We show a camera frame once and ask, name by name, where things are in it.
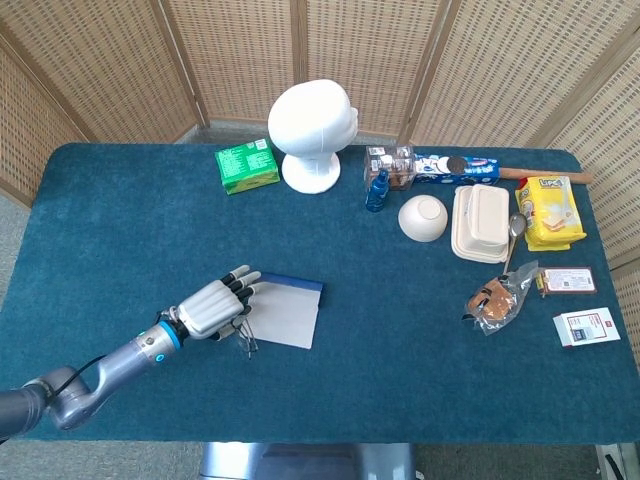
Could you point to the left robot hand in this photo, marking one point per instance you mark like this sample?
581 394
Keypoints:
210 310

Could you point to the black eyeglasses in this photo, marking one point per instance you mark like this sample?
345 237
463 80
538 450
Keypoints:
248 342

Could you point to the blue glasses case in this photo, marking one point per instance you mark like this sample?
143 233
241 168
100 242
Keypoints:
290 315

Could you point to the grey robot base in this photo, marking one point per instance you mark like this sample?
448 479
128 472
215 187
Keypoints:
305 462

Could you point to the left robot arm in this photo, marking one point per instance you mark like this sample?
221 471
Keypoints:
125 357

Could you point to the green cardboard box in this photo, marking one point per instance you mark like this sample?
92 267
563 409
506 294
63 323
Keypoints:
247 165

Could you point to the blue table cloth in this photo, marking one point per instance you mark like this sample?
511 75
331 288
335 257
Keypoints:
375 360

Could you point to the blue spray bottle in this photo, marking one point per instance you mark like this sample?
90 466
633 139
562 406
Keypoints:
377 195

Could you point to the white foam mannequin head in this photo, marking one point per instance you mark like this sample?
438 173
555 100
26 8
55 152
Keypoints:
310 125

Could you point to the white upturned bowl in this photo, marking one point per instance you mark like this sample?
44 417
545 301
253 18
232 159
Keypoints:
422 217

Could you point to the clear plastic cookie box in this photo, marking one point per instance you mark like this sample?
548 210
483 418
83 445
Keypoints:
395 165

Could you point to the rattan folding screen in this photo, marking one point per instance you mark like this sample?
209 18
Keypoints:
100 60

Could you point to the clear bag with bread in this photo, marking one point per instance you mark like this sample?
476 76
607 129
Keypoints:
495 300

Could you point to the beige lidded lunch box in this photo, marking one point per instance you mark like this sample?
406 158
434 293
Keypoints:
482 220

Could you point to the blue sandwich cookie box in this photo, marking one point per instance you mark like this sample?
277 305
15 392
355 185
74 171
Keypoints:
470 170

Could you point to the metal spoon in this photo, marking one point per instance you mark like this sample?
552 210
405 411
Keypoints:
517 225

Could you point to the yellow snack bag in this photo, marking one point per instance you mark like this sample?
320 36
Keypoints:
552 215

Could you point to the brown snack packet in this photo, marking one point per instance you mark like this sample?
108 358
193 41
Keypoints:
570 281

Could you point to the wooden rolling pin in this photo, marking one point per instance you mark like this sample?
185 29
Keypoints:
550 175

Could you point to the small white printed box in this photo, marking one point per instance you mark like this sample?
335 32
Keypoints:
585 327

